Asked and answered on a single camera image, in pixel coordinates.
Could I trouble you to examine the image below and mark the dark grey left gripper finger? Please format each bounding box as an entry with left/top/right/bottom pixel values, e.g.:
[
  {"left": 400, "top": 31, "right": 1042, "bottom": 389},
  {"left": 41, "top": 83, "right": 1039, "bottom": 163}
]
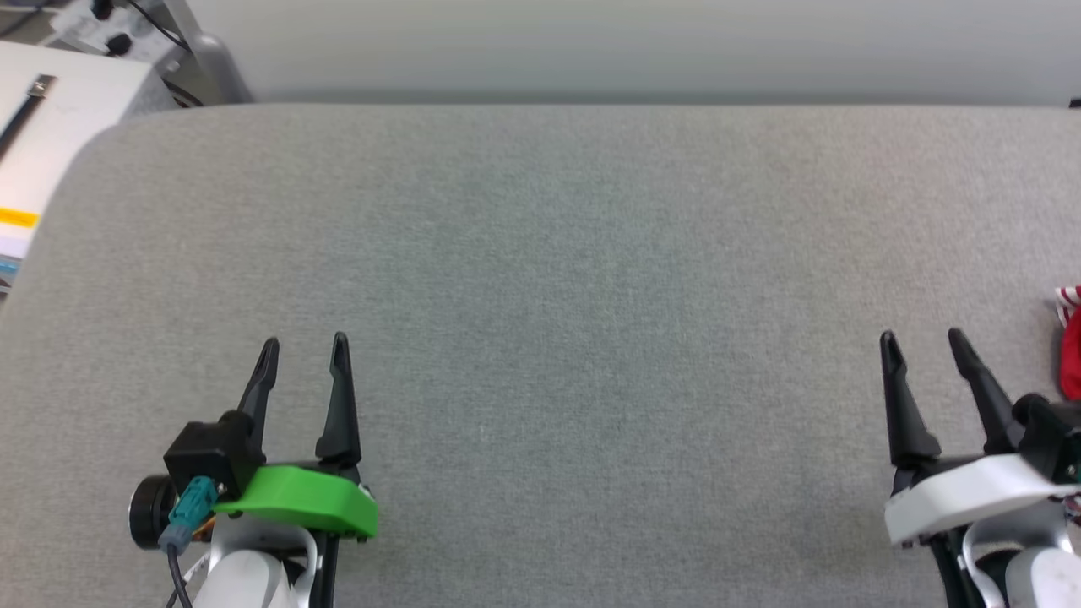
[
  {"left": 316, "top": 333, "right": 363, "bottom": 470},
  {"left": 221, "top": 338, "right": 280, "bottom": 466}
]

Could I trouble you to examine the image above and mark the white power strip with plugs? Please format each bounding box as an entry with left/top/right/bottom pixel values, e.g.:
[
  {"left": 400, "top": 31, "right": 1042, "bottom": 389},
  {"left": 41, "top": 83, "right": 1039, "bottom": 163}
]
[{"left": 46, "top": 0, "right": 182, "bottom": 64}]

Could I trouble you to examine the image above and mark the grey metal frame leg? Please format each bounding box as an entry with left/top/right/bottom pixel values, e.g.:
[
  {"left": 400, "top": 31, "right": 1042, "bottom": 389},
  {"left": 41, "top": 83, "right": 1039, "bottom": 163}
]
[{"left": 165, "top": 0, "right": 254, "bottom": 106}]

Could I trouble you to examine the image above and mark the red shirt with white trim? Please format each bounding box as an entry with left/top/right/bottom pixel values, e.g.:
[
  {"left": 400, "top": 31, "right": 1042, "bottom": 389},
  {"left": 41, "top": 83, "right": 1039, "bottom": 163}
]
[{"left": 1054, "top": 285, "right": 1081, "bottom": 402}]

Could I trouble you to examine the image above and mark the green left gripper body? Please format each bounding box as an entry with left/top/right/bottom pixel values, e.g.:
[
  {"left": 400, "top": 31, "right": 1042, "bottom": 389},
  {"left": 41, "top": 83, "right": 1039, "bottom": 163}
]
[{"left": 213, "top": 463, "right": 379, "bottom": 541}]

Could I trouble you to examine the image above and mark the black camera cable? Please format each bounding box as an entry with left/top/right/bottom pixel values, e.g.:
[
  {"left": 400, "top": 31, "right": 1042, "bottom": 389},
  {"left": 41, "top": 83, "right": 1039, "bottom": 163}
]
[{"left": 166, "top": 545, "right": 195, "bottom": 608}]

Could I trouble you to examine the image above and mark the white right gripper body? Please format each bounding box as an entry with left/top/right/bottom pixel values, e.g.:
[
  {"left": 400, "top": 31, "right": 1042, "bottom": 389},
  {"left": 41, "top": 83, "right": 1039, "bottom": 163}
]
[{"left": 884, "top": 454, "right": 1081, "bottom": 548}]

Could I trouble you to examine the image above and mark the white flat box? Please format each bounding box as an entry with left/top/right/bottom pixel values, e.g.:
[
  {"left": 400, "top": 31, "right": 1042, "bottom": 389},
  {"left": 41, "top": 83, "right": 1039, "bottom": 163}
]
[{"left": 0, "top": 41, "right": 155, "bottom": 292}]

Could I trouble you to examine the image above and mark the black strap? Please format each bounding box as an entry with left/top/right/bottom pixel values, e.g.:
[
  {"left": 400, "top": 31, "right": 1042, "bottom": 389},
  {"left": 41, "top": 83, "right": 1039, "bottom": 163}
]
[{"left": 0, "top": 74, "right": 58, "bottom": 161}]

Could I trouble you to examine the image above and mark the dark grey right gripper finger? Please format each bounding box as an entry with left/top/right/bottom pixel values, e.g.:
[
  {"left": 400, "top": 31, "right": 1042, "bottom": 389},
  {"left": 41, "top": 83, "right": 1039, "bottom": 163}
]
[
  {"left": 948, "top": 328, "right": 1024, "bottom": 456},
  {"left": 879, "top": 331, "right": 942, "bottom": 468}
]

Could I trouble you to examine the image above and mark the teal cable connector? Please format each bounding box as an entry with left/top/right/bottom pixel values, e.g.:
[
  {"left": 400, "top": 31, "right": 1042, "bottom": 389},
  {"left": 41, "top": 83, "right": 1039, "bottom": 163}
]
[{"left": 159, "top": 475, "right": 219, "bottom": 554}]

